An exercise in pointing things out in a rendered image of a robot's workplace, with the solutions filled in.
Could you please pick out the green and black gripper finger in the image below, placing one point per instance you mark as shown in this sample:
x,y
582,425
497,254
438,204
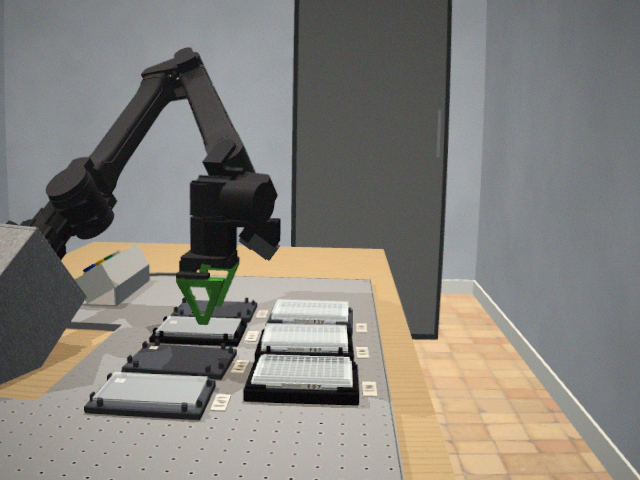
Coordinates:
x,y
228,280
213,283

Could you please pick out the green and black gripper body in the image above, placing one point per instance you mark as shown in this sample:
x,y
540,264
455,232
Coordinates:
x,y
189,263

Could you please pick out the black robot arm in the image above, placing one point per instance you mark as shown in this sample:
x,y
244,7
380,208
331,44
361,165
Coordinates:
x,y
79,208

